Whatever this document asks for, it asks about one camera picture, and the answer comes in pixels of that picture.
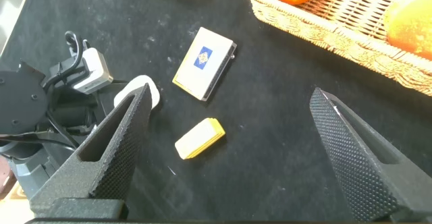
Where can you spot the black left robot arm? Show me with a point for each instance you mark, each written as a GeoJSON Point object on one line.
{"type": "Point", "coordinates": [20, 99]}

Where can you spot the dark grey robot chassis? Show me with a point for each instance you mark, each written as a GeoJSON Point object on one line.
{"type": "Point", "coordinates": [30, 176]}

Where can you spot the wicker basket with food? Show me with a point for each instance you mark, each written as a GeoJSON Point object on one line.
{"type": "Point", "coordinates": [337, 38]}

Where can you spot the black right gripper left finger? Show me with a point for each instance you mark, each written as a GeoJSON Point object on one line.
{"type": "Point", "coordinates": [101, 173]}

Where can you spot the small yellow block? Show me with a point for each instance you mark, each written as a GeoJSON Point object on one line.
{"type": "Point", "coordinates": [199, 138]}

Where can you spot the white soap bar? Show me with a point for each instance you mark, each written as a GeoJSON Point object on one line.
{"type": "Point", "coordinates": [130, 85]}

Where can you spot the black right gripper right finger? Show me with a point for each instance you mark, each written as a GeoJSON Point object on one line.
{"type": "Point", "coordinates": [364, 170]}

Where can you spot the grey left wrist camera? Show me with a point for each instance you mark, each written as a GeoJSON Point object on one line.
{"type": "Point", "coordinates": [94, 69]}

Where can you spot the playing card box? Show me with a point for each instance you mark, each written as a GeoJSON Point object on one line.
{"type": "Point", "coordinates": [202, 62]}

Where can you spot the brown bread bun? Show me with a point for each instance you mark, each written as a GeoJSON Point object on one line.
{"type": "Point", "coordinates": [411, 21]}

